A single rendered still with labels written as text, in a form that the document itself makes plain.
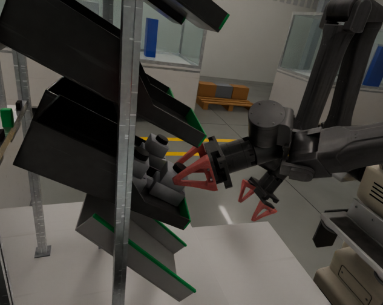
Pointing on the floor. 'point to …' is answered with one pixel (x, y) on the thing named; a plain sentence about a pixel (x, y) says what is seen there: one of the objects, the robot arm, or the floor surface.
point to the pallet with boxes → (222, 95)
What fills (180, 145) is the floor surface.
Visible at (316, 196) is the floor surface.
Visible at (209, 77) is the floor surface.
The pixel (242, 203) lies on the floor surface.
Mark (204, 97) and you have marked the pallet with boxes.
